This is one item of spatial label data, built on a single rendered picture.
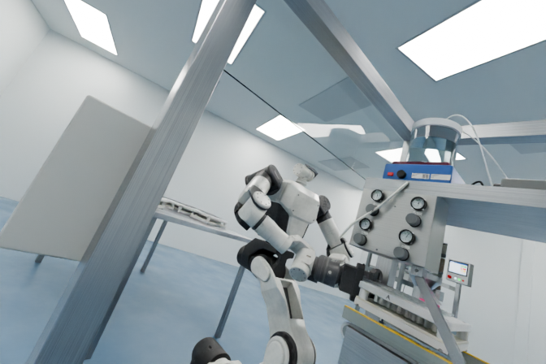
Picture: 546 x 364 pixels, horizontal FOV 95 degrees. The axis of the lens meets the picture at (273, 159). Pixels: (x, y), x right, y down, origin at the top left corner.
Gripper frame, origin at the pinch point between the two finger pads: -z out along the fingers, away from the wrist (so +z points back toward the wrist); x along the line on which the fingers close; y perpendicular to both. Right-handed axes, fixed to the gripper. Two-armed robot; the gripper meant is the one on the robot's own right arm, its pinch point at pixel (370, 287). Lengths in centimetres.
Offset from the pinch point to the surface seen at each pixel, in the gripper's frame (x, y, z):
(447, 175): -36.6, 18.6, -11.2
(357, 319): 8.9, 10.5, 2.9
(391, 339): 9.2, 15.9, -5.0
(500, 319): -2, -453, -257
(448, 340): 3.0, 28.1, -12.7
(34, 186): 0, 69, 57
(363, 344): 13.6, 12.2, 0.5
